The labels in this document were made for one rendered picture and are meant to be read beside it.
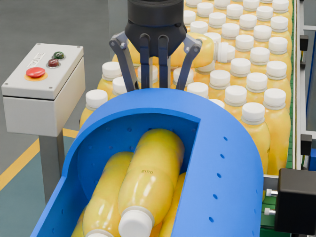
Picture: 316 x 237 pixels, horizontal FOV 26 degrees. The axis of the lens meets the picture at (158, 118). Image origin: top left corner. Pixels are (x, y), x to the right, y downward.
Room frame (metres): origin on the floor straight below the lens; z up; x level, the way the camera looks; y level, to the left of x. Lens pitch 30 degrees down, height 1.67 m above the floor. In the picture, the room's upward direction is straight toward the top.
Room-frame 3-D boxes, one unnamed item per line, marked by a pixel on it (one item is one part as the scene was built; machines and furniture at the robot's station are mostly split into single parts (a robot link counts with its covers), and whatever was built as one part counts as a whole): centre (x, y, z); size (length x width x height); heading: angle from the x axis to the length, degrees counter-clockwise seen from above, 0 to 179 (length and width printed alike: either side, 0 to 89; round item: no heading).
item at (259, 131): (1.04, -0.17, 0.99); 0.07 x 0.07 x 0.19
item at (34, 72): (1.15, 0.23, 1.11); 0.04 x 0.04 x 0.01
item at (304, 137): (1.13, -0.29, 0.94); 0.03 x 0.02 x 0.08; 170
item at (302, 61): (1.62, -0.37, 0.94); 0.03 x 0.02 x 0.08; 170
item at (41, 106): (1.20, 0.22, 1.05); 0.20 x 0.10 x 0.10; 170
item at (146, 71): (0.87, 0.02, 1.25); 0.04 x 0.01 x 0.11; 170
